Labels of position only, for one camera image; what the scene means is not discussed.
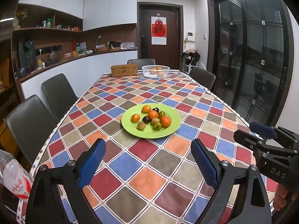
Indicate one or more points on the person right hand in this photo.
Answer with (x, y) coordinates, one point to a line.
(279, 200)

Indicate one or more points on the brown wooden door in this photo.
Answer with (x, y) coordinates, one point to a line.
(169, 55)

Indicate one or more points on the green tomato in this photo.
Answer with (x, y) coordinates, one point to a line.
(157, 125)
(161, 114)

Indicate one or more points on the brown kiwi back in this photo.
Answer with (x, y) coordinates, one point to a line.
(154, 120)

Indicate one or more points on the checkered colourful tablecloth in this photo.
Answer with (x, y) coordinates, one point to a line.
(146, 180)

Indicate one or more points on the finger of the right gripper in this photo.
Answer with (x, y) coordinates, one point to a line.
(258, 146)
(264, 130)

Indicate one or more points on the plastic bag red print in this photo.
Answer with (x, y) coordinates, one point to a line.
(14, 177)

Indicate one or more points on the large orange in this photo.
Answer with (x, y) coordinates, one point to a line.
(165, 121)

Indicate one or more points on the white plastic basket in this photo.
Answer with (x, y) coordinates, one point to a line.
(145, 70)

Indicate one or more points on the brown kiwi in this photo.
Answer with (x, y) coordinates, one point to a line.
(141, 125)
(154, 120)

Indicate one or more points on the dark chair far end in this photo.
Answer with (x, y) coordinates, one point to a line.
(141, 62)

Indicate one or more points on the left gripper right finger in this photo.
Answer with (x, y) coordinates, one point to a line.
(251, 204)

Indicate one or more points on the dark chair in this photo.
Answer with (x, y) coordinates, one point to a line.
(31, 123)
(59, 94)
(203, 77)

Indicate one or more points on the dark chair right side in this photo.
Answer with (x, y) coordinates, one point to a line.
(203, 77)

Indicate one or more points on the oranges in basket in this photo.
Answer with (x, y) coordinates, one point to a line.
(156, 71)

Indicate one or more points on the black coffee machine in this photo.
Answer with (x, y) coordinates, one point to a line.
(27, 53)

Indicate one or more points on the black glass sliding door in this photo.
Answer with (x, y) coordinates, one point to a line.
(252, 43)

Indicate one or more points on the dark chair near left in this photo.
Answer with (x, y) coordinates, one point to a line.
(31, 123)

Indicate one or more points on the red calendar poster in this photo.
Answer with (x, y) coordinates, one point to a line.
(159, 31)

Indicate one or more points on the brown kiwi front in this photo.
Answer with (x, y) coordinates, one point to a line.
(141, 125)

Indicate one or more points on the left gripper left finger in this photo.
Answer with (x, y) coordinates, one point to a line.
(45, 205)

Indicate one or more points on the green plate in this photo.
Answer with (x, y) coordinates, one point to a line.
(149, 132)

